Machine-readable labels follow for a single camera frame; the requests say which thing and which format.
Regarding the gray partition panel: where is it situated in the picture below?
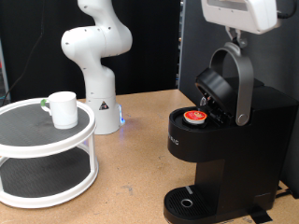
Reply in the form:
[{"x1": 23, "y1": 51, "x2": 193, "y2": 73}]
[{"x1": 178, "y1": 0, "x2": 299, "y2": 197}]

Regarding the black Keurig coffee machine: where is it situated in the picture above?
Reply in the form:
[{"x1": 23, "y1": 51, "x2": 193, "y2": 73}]
[{"x1": 163, "y1": 41, "x2": 299, "y2": 224}]

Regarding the black tape strip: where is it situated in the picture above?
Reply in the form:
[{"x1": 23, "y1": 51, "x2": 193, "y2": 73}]
[{"x1": 249, "y1": 206, "x2": 274, "y2": 224}]

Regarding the metal rack frame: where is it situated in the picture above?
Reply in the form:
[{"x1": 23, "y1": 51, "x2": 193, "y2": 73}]
[{"x1": 0, "y1": 36, "x2": 10, "y2": 105}]

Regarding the orange red coffee pod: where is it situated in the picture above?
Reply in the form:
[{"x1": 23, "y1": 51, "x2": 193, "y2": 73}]
[{"x1": 182, "y1": 109, "x2": 208, "y2": 126}]

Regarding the white mug green-taped handle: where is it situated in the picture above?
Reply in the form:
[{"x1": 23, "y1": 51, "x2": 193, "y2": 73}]
[{"x1": 40, "y1": 91, "x2": 78, "y2": 130}]

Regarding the white two-tier turntable shelf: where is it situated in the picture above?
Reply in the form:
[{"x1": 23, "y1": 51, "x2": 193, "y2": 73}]
[{"x1": 0, "y1": 97, "x2": 100, "y2": 209}]

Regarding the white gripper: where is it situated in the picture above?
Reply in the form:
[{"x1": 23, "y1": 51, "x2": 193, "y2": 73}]
[{"x1": 200, "y1": 0, "x2": 278, "y2": 49}]

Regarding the black power cord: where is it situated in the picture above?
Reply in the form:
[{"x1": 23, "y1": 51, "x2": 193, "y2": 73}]
[{"x1": 275, "y1": 186, "x2": 295, "y2": 199}]

